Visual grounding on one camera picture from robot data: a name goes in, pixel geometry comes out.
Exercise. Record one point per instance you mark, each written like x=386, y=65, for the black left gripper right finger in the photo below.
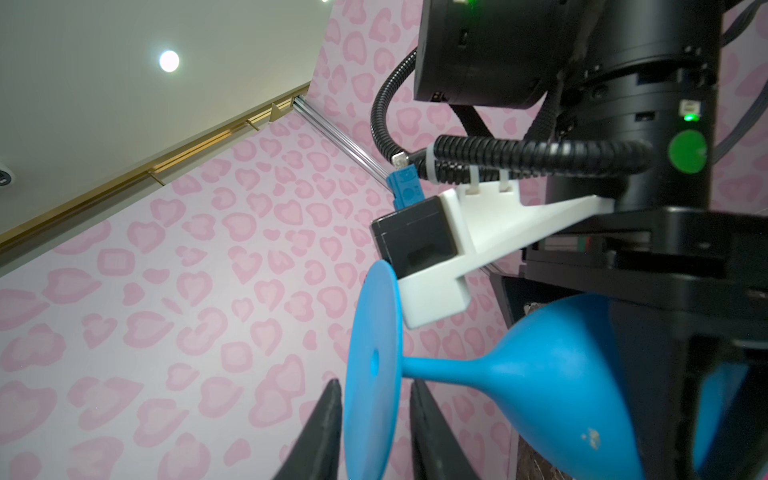
x=436, y=453

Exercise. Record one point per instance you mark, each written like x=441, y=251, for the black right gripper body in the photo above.
x=687, y=291

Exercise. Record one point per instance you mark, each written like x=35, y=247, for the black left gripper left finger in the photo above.
x=315, y=454

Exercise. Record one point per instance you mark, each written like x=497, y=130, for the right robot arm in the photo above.
x=628, y=93

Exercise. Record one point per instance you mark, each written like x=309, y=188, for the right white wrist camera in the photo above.
x=433, y=244

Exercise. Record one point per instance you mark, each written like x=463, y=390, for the blue wine glass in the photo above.
x=603, y=389

